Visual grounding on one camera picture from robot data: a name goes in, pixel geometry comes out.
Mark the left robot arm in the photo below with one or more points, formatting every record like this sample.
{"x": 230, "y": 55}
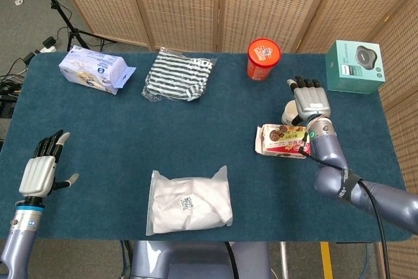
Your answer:
{"x": 19, "y": 236}

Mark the black tripod stand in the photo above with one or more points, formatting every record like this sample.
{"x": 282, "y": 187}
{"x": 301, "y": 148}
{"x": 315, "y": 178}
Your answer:
{"x": 55, "y": 6}

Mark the white garment in frosted bag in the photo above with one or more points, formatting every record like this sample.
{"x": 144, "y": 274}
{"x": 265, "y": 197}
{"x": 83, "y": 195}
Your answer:
{"x": 189, "y": 204}

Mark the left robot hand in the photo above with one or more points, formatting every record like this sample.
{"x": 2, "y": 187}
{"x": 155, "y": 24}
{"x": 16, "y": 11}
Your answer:
{"x": 37, "y": 176}

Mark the white power strip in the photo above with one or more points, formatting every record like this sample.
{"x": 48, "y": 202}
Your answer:
{"x": 49, "y": 43}

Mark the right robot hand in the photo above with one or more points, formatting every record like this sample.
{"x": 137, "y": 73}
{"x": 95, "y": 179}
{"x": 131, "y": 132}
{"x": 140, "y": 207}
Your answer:
{"x": 311, "y": 101}

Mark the striped garment in clear bag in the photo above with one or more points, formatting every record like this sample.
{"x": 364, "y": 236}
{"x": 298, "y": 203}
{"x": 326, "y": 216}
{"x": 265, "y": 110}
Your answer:
{"x": 176, "y": 76}

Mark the white blue tissue pack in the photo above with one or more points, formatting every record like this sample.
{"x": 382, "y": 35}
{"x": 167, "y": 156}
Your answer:
{"x": 91, "y": 68}

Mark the wicker folding screen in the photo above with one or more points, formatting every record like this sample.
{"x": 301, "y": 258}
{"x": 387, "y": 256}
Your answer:
{"x": 183, "y": 4}

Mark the blue table mat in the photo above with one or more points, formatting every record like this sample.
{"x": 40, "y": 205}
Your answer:
{"x": 130, "y": 135}

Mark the cookie carton box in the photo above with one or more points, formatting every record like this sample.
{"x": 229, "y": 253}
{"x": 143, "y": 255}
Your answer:
{"x": 277, "y": 143}

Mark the orange tub with lid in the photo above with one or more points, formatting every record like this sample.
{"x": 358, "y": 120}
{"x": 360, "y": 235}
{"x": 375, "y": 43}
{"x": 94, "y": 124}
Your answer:
{"x": 263, "y": 53}

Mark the metal table leg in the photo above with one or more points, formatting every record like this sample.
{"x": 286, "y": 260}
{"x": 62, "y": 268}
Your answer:
{"x": 284, "y": 259}

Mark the grey robot torso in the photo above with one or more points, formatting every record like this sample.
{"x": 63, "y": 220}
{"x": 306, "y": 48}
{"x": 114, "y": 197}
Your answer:
{"x": 196, "y": 259}

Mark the teal product box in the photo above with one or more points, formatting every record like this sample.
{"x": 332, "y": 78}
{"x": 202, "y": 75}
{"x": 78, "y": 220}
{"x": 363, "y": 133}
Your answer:
{"x": 352, "y": 73}

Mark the white paper cup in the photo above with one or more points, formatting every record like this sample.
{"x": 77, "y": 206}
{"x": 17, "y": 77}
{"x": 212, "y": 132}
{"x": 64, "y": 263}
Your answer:
{"x": 289, "y": 112}

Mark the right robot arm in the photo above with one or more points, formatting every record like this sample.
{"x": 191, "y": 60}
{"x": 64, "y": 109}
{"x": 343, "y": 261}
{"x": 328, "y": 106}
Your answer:
{"x": 326, "y": 151}

